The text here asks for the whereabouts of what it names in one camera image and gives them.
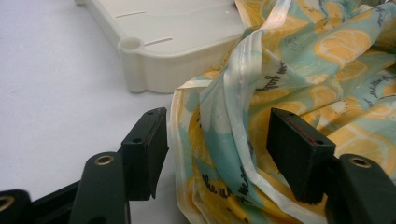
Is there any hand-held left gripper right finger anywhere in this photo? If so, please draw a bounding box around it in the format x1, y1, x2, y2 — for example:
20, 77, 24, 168
266, 107, 337, 204

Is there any orange-slice print shopping bag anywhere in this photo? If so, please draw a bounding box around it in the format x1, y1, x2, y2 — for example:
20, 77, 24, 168
169, 0, 396, 224

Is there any white plastic tray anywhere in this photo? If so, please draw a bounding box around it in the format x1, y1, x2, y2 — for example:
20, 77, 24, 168
74, 0, 247, 94

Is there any white paper sheet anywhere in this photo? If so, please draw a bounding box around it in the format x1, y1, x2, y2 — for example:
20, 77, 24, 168
0, 0, 191, 224

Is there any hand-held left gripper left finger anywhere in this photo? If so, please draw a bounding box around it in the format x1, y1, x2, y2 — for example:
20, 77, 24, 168
120, 106, 170, 202

